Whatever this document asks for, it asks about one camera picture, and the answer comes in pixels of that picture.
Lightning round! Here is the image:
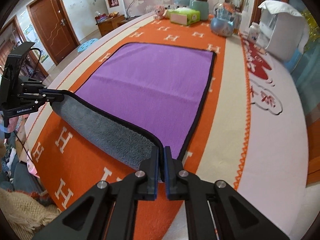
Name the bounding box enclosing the purple and grey towel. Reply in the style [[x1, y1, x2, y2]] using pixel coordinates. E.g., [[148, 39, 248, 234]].
[[52, 43, 216, 170]]

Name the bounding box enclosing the operator hand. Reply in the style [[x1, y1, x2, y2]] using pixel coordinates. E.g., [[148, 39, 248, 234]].
[[1, 115, 19, 133]]

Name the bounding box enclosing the blue round stool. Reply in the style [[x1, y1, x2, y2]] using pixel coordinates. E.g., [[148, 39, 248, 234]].
[[77, 38, 98, 53]]

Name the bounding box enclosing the orange H-pattern blanket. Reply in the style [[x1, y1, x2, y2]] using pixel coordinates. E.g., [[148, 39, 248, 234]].
[[24, 15, 252, 240]]

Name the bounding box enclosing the brown wooden door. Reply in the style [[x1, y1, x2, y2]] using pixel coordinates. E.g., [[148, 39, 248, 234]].
[[27, 0, 80, 64]]

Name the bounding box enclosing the beige knitted throw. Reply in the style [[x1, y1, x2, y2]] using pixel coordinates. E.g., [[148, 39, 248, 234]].
[[1, 189, 61, 239]]

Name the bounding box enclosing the wooden tv cabinet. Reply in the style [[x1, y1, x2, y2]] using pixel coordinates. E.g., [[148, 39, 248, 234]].
[[97, 15, 126, 36]]

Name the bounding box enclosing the red snack box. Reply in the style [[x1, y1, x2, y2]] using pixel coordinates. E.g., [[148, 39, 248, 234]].
[[95, 14, 108, 24]]

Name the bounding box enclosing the pink toy figurine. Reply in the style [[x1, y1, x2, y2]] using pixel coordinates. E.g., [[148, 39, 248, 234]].
[[153, 5, 166, 20]]

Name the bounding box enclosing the green tissue box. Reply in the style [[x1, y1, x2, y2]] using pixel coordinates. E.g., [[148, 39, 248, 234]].
[[170, 7, 200, 26]]

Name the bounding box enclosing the mint green ceramic jar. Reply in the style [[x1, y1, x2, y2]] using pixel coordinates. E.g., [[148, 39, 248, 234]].
[[189, 0, 209, 21]]

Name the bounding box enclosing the blue castle snow globe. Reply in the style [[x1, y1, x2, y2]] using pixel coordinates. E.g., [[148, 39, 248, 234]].
[[210, 2, 235, 37]]

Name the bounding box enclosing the white pill bottle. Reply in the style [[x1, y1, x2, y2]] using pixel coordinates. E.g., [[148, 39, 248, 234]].
[[247, 22, 260, 43]]

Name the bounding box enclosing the white appliance with cloth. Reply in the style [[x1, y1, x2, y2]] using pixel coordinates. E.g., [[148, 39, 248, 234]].
[[258, 0, 309, 62]]

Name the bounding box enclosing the black cable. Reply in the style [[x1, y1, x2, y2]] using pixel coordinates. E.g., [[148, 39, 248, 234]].
[[12, 47, 43, 165]]

